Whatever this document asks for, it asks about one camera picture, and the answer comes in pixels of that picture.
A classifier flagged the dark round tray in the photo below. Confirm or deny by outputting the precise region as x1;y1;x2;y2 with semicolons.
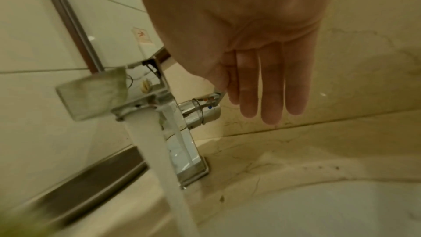
4;146;150;230

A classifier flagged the chrome faucet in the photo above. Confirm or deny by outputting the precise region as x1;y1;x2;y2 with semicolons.
55;57;228;190

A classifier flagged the white green-edged cleaning cloth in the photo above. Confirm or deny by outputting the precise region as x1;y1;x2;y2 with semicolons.
0;203;62;237

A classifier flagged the white oval sink basin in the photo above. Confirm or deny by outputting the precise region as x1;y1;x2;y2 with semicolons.
195;178;421;237

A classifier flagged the person's right hand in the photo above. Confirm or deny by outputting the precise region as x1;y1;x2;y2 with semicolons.
128;0;333;126

